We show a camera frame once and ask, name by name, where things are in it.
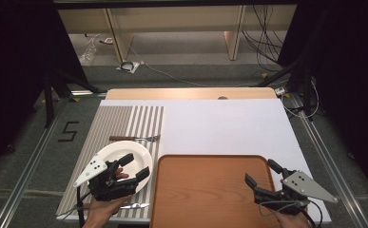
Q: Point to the grey striped placemat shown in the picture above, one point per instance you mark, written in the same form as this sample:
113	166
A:
115	123

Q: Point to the aluminium floor rail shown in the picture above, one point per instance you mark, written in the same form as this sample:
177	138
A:
330	164
23	177

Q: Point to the white round plate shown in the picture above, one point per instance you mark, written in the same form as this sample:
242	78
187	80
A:
140	155

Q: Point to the person's right hand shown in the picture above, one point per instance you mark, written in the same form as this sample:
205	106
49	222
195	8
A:
291	221

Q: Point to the white power adapter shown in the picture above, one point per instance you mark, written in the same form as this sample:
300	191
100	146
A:
280	91

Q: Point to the light wooden table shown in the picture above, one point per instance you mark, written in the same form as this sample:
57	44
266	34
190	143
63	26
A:
172	93

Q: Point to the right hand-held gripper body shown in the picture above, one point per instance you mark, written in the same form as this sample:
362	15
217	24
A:
294	190

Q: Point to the light wooden shelf unit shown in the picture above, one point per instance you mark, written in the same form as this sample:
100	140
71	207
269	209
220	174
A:
172	19

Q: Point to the clear plastic bag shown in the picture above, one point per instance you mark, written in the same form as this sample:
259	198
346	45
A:
88	53

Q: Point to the white table cover board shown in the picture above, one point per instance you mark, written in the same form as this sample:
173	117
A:
229	126

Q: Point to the person's left hand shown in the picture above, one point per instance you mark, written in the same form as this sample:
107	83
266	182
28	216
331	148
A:
104	212

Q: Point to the brown wooden tray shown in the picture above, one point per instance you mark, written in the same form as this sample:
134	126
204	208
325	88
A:
203	193

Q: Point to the black curtain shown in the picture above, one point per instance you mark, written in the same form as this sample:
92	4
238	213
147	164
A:
13	63
349	63

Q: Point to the black metal stand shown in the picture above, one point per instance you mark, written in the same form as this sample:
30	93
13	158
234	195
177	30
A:
306	95
48	101

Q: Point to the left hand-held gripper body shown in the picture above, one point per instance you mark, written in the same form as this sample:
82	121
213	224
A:
108	186

